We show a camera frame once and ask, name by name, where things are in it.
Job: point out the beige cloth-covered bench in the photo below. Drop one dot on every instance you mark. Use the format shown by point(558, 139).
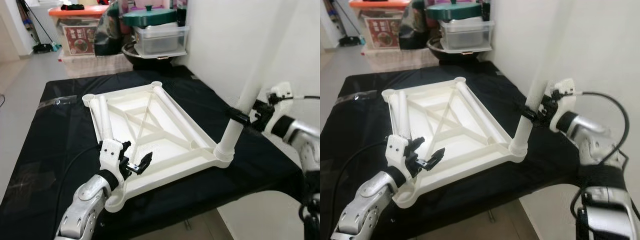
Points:
point(90, 65)
point(395, 60)

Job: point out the white plastic table top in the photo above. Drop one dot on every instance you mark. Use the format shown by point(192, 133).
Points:
point(125, 107)
point(425, 102)

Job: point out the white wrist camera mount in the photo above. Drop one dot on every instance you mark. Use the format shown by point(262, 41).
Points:
point(565, 87)
point(110, 157)
point(397, 150)
point(272, 122)

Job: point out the pink box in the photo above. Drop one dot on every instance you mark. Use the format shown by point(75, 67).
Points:
point(135, 5)

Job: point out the small black object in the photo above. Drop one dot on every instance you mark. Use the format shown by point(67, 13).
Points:
point(72, 7)

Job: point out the mop with black head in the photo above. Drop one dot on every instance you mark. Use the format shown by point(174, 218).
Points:
point(350, 42)
point(42, 48)

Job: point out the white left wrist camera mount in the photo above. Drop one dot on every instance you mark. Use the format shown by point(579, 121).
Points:
point(397, 150)
point(110, 157)

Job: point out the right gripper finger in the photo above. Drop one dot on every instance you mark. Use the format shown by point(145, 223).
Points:
point(240, 118)
point(533, 114)

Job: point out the black bag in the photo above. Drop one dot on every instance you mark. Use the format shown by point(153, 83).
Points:
point(110, 35)
point(415, 30)

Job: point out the black table cloth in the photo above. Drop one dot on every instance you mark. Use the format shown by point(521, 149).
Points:
point(50, 140)
point(360, 130)

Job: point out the clear storage bin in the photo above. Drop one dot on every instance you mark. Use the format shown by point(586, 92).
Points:
point(75, 21)
point(375, 14)

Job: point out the black wok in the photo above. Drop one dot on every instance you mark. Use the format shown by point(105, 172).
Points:
point(455, 57)
point(150, 61)

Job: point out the red printed cardboard box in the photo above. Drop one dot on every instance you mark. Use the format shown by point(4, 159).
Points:
point(384, 36)
point(80, 41)

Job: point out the orange bin lid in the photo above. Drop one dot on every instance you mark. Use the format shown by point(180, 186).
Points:
point(380, 4)
point(80, 11)

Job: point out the clear plastic container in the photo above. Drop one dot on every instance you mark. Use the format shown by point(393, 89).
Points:
point(465, 36)
point(160, 40)

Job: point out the dark picture frame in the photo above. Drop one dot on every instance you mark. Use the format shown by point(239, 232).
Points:
point(486, 10)
point(181, 12)

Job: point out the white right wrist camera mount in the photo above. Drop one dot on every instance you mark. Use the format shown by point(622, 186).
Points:
point(272, 122)
point(565, 87)

